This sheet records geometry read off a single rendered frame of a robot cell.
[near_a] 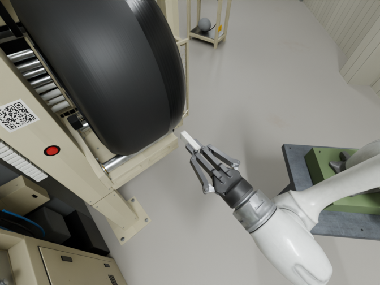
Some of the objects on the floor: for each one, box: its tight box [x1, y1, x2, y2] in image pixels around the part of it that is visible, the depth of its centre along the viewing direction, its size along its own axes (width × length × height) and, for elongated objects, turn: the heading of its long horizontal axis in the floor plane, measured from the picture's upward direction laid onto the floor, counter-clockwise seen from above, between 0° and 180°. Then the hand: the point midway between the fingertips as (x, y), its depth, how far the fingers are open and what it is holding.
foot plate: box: [105, 196, 152, 245], centre depth 148 cm, size 27×27×2 cm
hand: (190, 142), depth 52 cm, fingers closed
